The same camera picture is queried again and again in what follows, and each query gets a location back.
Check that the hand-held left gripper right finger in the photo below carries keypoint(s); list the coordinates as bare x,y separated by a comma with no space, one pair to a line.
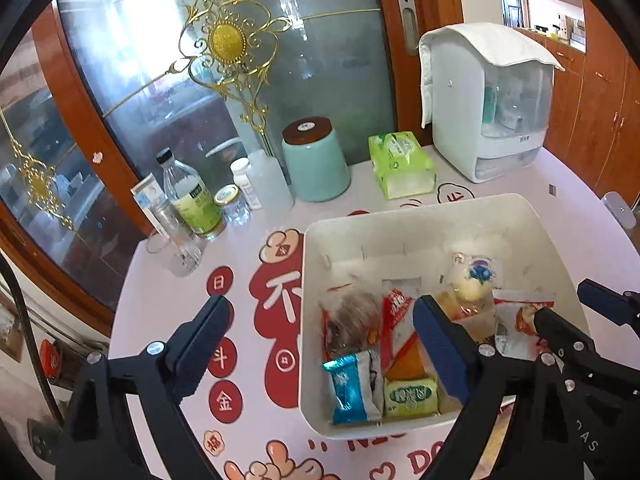
440,356

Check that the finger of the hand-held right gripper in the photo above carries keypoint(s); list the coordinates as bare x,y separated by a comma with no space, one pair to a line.
555,330
600,297

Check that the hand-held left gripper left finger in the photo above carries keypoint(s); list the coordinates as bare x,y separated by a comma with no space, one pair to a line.
205,346

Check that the orange snack packet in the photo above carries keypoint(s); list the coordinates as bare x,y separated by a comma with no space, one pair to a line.
407,366

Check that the wide red and white snack packet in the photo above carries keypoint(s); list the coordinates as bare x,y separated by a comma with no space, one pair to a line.
515,321

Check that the clear-wrapped beige bread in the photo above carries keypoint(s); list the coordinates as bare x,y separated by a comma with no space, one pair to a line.
450,306

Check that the green snack packet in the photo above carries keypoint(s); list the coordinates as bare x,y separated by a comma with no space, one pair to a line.
410,397

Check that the tall red and white snack packet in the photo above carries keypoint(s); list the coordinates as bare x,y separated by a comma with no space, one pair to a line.
397,320

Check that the clear-wrapped yellow cake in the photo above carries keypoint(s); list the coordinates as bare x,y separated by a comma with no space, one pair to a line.
472,277

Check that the blue snack packet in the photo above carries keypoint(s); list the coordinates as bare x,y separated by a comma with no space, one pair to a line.
347,385

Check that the clear packet of dark snacks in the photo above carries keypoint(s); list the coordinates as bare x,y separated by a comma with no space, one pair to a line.
350,315

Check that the white plastic storage bin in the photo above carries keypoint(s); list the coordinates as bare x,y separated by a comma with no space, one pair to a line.
400,230

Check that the ribbed drinking glass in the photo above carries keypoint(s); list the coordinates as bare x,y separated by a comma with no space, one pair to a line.
185,260

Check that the white plastic device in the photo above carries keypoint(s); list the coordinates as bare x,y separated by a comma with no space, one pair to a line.
620,210

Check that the printed pink tablecloth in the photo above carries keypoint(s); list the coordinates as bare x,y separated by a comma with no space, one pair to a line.
250,245

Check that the tall clear glass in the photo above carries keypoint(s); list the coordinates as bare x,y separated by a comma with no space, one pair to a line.
167,220

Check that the clear bottle with green label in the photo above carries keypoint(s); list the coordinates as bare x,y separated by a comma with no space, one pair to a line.
195,205

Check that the glass jar with gold lid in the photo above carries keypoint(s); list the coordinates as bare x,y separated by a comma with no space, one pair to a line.
232,205

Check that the red object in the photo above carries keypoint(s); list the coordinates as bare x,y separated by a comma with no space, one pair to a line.
50,357

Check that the white carton box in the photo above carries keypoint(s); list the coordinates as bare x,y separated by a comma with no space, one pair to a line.
145,195

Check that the small white pill bottle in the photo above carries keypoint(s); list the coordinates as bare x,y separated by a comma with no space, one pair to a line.
244,175

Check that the white plastic bottle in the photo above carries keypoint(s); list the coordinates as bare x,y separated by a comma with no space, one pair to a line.
272,182

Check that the green tissue pack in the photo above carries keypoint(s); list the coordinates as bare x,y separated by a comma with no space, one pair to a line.
400,160

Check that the teal canister with brown lid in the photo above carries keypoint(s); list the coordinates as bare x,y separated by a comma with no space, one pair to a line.
315,165

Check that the white countertop cabinet appliance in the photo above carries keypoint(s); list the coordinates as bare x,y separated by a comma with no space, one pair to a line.
460,125

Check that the small gold door ornament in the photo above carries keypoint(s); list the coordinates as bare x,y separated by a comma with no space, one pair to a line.
37,180

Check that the white towel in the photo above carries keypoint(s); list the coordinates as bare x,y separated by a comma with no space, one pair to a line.
490,40

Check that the large gold door ornament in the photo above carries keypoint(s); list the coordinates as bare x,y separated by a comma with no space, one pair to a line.
227,37

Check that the wooden wall cabinet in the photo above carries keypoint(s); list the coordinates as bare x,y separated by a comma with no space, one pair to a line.
600,100

